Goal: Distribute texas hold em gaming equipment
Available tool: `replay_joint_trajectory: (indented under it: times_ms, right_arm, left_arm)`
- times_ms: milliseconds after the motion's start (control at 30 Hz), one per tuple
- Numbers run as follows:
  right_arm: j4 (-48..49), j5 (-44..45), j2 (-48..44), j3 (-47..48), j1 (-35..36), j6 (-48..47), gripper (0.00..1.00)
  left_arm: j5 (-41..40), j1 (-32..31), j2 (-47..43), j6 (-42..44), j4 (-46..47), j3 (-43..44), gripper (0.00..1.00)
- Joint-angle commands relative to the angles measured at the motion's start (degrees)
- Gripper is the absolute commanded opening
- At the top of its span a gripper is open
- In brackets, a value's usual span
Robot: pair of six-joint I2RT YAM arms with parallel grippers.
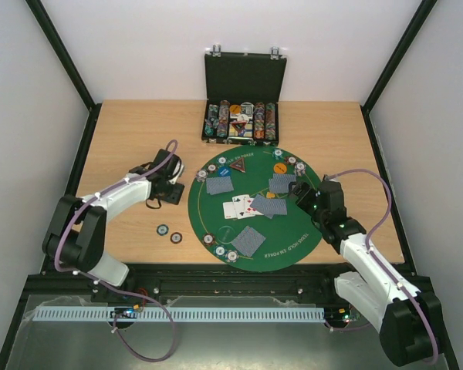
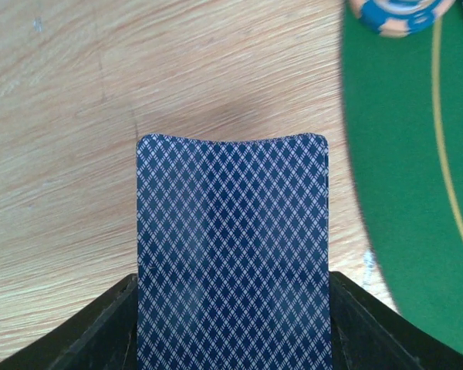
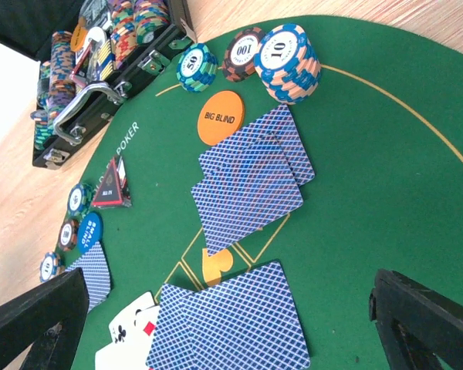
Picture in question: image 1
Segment round green poker mat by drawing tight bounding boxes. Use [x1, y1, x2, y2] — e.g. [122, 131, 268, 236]
[188, 146, 322, 272]

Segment white dealer button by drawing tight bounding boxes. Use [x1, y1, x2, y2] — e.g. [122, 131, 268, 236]
[238, 114, 252, 122]

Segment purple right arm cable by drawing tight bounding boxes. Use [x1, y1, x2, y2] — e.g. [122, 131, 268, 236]
[323, 168, 441, 365]

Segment face down card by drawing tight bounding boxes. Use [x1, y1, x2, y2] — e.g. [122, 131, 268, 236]
[268, 175, 296, 193]

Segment orange big blind button on mat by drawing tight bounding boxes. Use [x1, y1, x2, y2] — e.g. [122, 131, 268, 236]
[273, 163, 288, 174]

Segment orange big blind button in case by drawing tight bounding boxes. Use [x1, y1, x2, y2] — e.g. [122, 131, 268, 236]
[229, 105, 242, 115]

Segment blue patterned card deck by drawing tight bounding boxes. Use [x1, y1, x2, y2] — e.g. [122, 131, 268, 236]
[251, 194, 288, 219]

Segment clear glass dealer puck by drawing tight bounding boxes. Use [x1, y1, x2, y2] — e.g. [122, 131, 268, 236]
[217, 225, 237, 244]

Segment triangular all in button in case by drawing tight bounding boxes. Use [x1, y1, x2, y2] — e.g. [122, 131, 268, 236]
[229, 121, 247, 136]

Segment single blue patterned card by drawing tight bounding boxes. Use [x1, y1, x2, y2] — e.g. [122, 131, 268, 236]
[205, 177, 234, 195]

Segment face up club card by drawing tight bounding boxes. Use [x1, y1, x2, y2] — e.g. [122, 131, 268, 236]
[232, 194, 254, 220]

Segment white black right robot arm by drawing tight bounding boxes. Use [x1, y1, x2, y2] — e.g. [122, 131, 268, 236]
[289, 180, 444, 366]

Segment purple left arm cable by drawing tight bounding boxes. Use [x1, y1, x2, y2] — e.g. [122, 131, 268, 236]
[53, 139, 177, 362]

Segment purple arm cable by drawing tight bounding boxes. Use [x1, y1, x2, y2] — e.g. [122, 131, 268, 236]
[53, 139, 177, 362]
[323, 168, 441, 365]

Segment blue small blind button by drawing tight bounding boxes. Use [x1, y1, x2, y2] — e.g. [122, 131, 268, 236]
[218, 166, 231, 177]

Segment chip row in case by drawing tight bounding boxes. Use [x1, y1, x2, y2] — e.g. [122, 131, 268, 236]
[253, 102, 265, 140]
[216, 100, 230, 137]
[204, 104, 219, 136]
[265, 103, 276, 140]

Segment leftmost chip row in case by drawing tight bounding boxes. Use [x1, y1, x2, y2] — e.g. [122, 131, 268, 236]
[204, 104, 219, 136]

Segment teal poker chip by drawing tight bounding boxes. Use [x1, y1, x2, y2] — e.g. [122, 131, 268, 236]
[156, 224, 169, 236]

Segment face down card mat bottom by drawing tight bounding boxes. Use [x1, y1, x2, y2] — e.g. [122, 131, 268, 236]
[231, 229, 263, 257]

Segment face up red card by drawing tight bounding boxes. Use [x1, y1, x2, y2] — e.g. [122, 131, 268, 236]
[244, 197, 262, 217]

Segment triangular all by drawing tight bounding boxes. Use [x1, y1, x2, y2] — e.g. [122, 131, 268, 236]
[229, 121, 247, 136]
[229, 158, 246, 173]

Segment grey chips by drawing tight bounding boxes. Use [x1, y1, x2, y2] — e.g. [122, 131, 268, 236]
[295, 162, 306, 177]
[195, 170, 208, 182]

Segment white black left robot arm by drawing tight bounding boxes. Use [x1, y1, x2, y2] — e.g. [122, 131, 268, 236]
[42, 149, 184, 287]

